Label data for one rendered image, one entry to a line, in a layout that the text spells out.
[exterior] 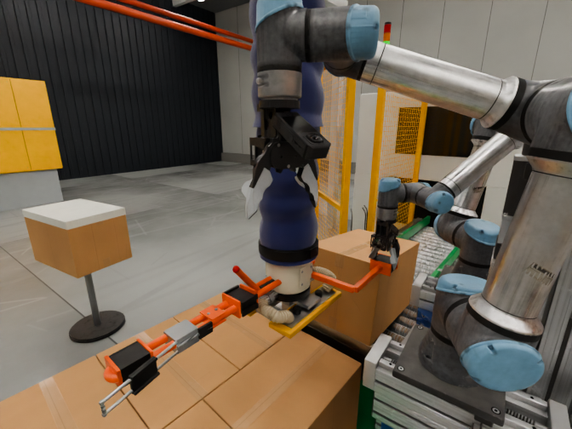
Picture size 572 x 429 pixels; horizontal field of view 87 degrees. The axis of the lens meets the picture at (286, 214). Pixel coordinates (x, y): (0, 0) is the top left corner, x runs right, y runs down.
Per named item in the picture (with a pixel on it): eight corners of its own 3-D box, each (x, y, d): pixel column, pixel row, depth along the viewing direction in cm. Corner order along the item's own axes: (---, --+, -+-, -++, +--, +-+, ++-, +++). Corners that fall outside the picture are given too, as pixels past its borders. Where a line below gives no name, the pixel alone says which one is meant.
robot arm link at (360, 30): (374, 20, 52) (311, 23, 54) (383, -8, 42) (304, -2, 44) (371, 69, 55) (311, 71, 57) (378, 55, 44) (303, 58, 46)
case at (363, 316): (351, 283, 211) (357, 228, 203) (408, 304, 187) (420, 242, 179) (300, 314, 164) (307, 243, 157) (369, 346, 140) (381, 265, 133)
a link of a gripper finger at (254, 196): (237, 213, 57) (262, 170, 57) (251, 220, 52) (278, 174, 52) (224, 205, 55) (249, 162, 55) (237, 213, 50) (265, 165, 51)
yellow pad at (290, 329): (321, 288, 130) (322, 277, 129) (341, 295, 124) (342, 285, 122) (267, 327, 105) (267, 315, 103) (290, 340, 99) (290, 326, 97)
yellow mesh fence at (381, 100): (403, 260, 372) (425, 76, 313) (410, 263, 366) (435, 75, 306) (357, 300, 288) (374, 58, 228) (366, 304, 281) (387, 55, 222)
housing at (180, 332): (186, 331, 88) (185, 317, 86) (200, 341, 84) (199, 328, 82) (164, 344, 82) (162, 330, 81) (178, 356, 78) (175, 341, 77)
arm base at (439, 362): (489, 357, 76) (497, 323, 73) (484, 398, 65) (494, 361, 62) (426, 334, 85) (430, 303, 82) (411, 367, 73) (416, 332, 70)
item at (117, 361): (141, 353, 79) (139, 337, 77) (156, 367, 74) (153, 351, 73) (107, 373, 72) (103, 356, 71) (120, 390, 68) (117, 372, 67)
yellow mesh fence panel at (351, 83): (307, 277, 330) (311, 68, 271) (316, 277, 332) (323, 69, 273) (334, 328, 248) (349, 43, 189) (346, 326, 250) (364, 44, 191)
